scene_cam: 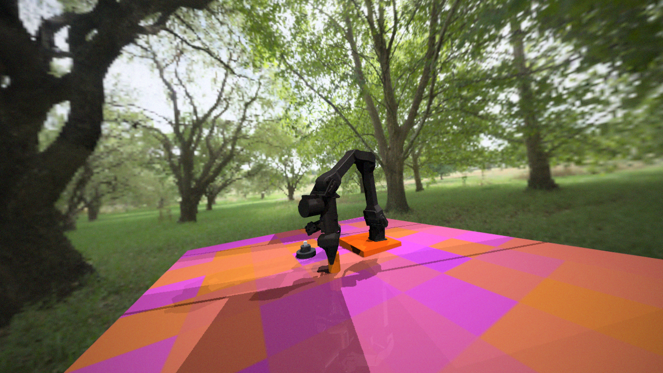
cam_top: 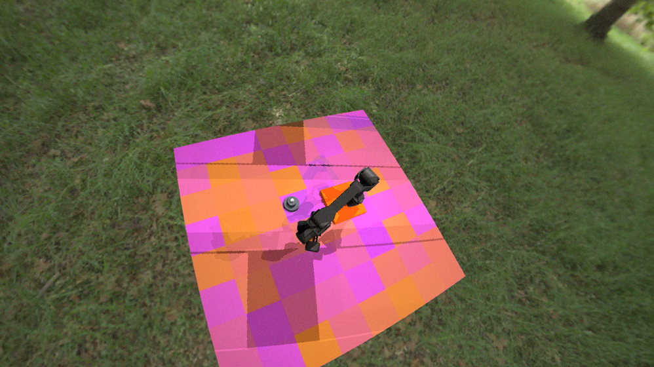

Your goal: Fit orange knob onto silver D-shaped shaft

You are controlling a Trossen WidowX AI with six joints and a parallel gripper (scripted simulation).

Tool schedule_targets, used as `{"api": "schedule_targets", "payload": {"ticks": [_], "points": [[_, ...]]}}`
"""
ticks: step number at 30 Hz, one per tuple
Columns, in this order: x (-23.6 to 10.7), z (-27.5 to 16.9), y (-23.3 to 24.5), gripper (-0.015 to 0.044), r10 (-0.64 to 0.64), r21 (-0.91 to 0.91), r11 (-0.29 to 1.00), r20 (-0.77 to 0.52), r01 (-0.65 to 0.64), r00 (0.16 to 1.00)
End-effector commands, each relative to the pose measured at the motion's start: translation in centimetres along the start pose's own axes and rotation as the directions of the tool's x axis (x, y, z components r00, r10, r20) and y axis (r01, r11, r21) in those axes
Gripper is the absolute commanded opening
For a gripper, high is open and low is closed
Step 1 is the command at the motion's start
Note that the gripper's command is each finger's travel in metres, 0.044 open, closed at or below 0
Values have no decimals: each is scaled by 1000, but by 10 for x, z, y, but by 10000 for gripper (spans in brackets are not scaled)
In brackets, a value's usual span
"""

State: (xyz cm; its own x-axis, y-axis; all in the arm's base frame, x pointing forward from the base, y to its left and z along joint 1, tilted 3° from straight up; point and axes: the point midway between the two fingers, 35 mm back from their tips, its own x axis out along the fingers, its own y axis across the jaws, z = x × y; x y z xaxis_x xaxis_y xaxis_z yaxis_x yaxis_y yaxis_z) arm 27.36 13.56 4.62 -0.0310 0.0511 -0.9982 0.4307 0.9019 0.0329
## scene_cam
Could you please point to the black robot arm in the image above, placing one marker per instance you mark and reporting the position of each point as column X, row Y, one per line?
column 322, row 199

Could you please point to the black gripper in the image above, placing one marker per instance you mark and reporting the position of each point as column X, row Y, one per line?
column 329, row 240

